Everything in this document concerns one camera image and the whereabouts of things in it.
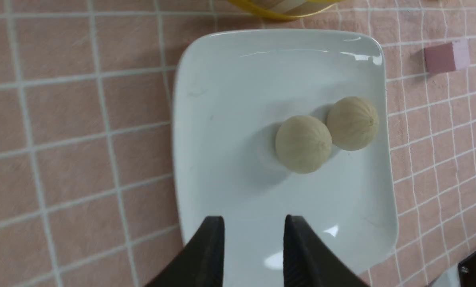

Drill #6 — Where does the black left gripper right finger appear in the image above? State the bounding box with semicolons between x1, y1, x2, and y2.
283;215;367;287

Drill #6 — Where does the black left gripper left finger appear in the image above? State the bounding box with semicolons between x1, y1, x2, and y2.
146;216;225;287

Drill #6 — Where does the white steamed bun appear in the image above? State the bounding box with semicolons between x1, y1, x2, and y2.
275;116;332;174

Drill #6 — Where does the white square plate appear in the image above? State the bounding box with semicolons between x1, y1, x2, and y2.
172;29;398;287

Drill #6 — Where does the pink checkered tablecloth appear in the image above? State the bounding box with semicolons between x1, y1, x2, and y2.
0;0;476;287

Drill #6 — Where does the yellow-rimmed bamboo steamer basket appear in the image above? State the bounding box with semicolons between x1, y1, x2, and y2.
229;0;341;21

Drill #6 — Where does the pink cube block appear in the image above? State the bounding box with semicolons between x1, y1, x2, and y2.
423;39;471;74

